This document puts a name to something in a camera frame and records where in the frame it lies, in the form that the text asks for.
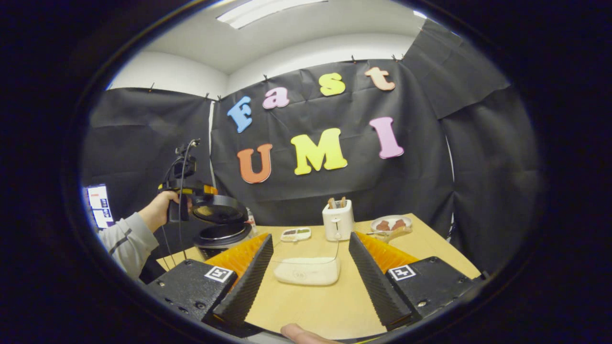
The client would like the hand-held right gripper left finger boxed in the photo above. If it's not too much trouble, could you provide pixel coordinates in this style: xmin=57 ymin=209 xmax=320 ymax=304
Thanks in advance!
xmin=143 ymin=233 xmax=274 ymax=328

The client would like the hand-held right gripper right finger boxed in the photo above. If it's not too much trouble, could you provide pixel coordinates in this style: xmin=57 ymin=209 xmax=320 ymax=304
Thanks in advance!
xmin=348 ymin=232 xmax=481 ymax=331

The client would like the grey rice cooker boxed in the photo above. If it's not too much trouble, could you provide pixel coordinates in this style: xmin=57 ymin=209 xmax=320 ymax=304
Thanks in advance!
xmin=191 ymin=193 xmax=254 ymax=261

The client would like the wire chopstick holder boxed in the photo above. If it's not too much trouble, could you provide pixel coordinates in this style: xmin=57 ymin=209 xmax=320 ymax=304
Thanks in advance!
xmin=380 ymin=226 xmax=413 ymax=243

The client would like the white round plate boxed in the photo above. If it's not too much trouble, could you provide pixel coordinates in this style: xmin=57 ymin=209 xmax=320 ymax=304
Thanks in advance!
xmin=371 ymin=215 xmax=413 ymax=234

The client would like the white divided grain dish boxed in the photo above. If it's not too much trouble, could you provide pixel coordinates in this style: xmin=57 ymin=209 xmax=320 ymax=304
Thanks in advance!
xmin=280 ymin=227 xmax=312 ymax=242

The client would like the white toaster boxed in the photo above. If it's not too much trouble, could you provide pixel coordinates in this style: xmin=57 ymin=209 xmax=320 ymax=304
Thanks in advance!
xmin=322 ymin=199 xmax=355 ymax=242

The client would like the white printed notice sheet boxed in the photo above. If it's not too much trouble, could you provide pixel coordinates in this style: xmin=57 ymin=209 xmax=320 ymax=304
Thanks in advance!
xmin=86 ymin=184 xmax=115 ymax=230

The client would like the black backdrop cloth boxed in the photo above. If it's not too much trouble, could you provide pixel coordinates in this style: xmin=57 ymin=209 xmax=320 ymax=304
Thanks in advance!
xmin=81 ymin=19 xmax=541 ymax=275

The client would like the large ceiling light panel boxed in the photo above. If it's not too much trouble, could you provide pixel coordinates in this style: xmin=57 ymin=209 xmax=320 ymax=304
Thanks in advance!
xmin=216 ymin=0 xmax=328 ymax=30

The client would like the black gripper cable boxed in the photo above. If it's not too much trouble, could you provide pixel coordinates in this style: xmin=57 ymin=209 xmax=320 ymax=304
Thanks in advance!
xmin=160 ymin=139 xmax=201 ymax=268

